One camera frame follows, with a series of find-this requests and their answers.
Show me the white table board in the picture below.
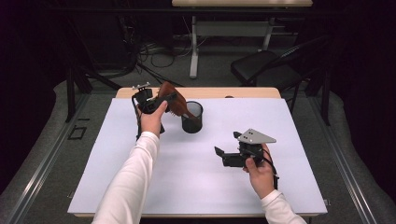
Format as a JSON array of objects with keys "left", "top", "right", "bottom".
[{"left": 67, "top": 97, "right": 329, "bottom": 217}]

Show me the hand-held gripper cable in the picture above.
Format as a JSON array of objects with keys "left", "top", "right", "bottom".
[
  {"left": 242, "top": 146, "right": 280, "bottom": 190},
  {"left": 131, "top": 94, "right": 166, "bottom": 141}
]

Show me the bundle of floor cables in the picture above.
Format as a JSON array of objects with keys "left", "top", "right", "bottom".
[{"left": 122, "top": 15, "right": 188, "bottom": 89}]

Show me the black folding chair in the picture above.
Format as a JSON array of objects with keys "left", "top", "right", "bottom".
[{"left": 230, "top": 35, "right": 331, "bottom": 94}]

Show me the black mesh pen holder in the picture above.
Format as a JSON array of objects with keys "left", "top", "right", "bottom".
[{"left": 180, "top": 101, "right": 205, "bottom": 134}]

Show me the black metal stand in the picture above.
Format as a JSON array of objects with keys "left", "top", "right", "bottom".
[
  {"left": 304, "top": 66, "right": 332, "bottom": 127},
  {"left": 64, "top": 15, "right": 123, "bottom": 123}
]

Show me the metal floor rail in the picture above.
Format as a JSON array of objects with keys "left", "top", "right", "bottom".
[
  {"left": 307, "top": 92, "right": 379, "bottom": 224},
  {"left": 4, "top": 92, "right": 92, "bottom": 224}
]

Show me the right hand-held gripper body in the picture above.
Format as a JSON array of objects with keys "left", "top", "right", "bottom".
[{"left": 221, "top": 128, "right": 277, "bottom": 168}]

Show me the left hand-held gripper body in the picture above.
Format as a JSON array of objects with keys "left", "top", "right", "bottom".
[{"left": 131, "top": 81, "right": 163, "bottom": 115}]

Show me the person's right hand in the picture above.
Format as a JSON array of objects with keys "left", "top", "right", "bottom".
[{"left": 242, "top": 143, "right": 276, "bottom": 200}]

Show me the black metal crossbar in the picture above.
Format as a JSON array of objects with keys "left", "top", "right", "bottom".
[{"left": 46, "top": 6, "right": 347, "bottom": 17}]

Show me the white-legged desk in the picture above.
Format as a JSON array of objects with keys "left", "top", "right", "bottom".
[{"left": 171, "top": 0, "right": 314, "bottom": 79}]

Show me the brown wooden hairbrush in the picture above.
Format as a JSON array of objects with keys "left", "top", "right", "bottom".
[{"left": 156, "top": 81, "right": 200, "bottom": 122}]

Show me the right hand-held gripper cable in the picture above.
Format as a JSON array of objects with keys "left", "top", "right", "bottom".
[{"left": 242, "top": 146, "right": 280, "bottom": 190}]

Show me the left hand-held gripper cable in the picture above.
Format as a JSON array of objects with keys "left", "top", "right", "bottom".
[{"left": 131, "top": 94, "right": 166, "bottom": 141}]

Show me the person's left hand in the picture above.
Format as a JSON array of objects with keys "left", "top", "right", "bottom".
[{"left": 136, "top": 100, "right": 169, "bottom": 138}]

